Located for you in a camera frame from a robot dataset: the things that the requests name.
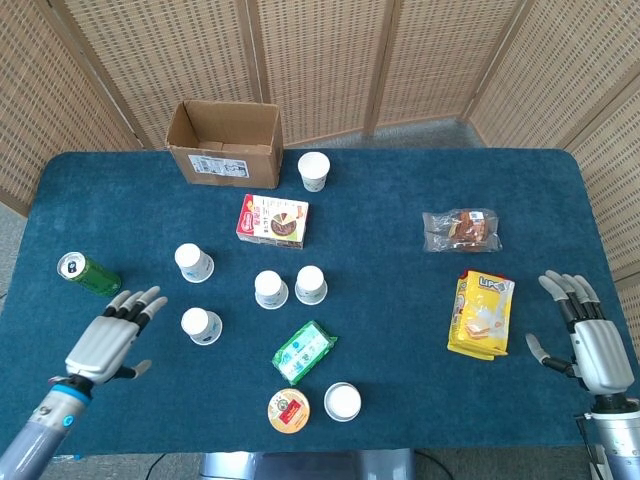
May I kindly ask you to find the paper cup blue round print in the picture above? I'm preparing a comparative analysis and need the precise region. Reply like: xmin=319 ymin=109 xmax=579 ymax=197
xmin=253 ymin=270 xmax=290 ymax=310

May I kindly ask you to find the white cup bottom centre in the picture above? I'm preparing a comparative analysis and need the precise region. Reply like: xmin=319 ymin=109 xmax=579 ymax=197
xmin=322 ymin=381 xmax=362 ymax=423

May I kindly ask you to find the paper cup green flower print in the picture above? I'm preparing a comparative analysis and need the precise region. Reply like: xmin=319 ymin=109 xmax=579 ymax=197
xmin=297 ymin=152 xmax=331 ymax=193
xmin=294 ymin=265 xmax=329 ymax=306

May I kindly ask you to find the red white snack box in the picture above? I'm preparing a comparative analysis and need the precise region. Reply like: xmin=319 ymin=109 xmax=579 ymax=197
xmin=235 ymin=193 xmax=310 ymax=250

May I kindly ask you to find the yellow biscuit bag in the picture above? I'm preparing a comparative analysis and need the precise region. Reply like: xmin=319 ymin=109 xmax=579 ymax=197
xmin=446 ymin=269 xmax=516 ymax=360

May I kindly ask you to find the round orange candy tin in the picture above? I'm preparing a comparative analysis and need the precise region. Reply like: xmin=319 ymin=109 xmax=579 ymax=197
xmin=267 ymin=387 xmax=311 ymax=434

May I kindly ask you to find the bread in clear bag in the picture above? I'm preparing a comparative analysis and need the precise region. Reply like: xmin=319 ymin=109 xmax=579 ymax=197
xmin=421 ymin=208 xmax=503 ymax=254

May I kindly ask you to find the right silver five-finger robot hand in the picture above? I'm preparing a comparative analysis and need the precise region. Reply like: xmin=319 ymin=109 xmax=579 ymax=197
xmin=524 ymin=269 xmax=639 ymax=399

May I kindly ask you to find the wicker folding screen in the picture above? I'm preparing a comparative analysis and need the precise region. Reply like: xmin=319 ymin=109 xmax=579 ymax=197
xmin=0 ymin=0 xmax=640 ymax=401

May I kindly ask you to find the paper cup blue flower print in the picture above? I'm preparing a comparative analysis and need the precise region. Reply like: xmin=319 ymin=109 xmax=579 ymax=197
xmin=173 ymin=242 xmax=216 ymax=284

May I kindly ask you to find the green wet wipes pack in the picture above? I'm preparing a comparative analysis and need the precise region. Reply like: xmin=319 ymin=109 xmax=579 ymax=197
xmin=271 ymin=319 xmax=339 ymax=386

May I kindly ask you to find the blue carpet table cover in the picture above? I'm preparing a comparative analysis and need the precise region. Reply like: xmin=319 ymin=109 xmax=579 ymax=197
xmin=0 ymin=147 xmax=630 ymax=457

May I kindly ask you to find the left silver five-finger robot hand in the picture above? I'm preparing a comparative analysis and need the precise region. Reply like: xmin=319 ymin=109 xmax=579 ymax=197
xmin=64 ymin=285 xmax=169 ymax=386

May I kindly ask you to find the paper cup fern print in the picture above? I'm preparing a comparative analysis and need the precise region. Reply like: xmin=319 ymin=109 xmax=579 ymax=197
xmin=180 ymin=306 xmax=224 ymax=347

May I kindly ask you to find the green drink can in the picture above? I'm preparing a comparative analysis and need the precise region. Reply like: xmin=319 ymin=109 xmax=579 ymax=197
xmin=56 ymin=251 xmax=123 ymax=299

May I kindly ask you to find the grey robot torso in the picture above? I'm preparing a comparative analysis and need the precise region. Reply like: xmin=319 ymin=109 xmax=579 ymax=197
xmin=198 ymin=449 xmax=416 ymax=480

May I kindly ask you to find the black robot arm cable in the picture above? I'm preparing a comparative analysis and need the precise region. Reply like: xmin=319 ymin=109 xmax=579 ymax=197
xmin=574 ymin=413 xmax=604 ymax=469

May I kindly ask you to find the open brown cardboard box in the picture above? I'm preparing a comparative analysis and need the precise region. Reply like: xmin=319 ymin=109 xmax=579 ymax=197
xmin=165 ymin=99 xmax=285 ymax=190

